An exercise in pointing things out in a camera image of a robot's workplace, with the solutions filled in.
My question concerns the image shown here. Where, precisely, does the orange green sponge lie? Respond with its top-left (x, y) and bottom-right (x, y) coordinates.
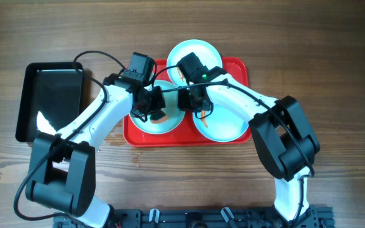
top-left (150, 110), bottom-right (169, 124)

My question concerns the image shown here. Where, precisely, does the light blue plate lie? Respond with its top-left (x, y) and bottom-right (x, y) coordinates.
top-left (193, 104), bottom-right (248, 143)
top-left (129, 91), bottom-right (185, 135)
top-left (166, 39), bottom-right (224, 88)

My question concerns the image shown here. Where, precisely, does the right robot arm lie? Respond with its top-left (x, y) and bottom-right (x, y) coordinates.
top-left (178, 66), bottom-right (320, 226)

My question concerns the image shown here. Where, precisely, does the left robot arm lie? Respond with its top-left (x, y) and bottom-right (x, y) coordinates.
top-left (19, 70), bottom-right (165, 227)

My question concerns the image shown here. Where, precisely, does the red plastic tray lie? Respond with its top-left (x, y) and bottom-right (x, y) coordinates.
top-left (123, 57), bottom-right (249, 148)

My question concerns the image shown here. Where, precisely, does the black water basin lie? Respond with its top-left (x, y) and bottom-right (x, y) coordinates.
top-left (15, 62), bottom-right (84, 143)

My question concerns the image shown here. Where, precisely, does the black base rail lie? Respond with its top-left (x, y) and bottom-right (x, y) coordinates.
top-left (53, 206), bottom-right (335, 228)

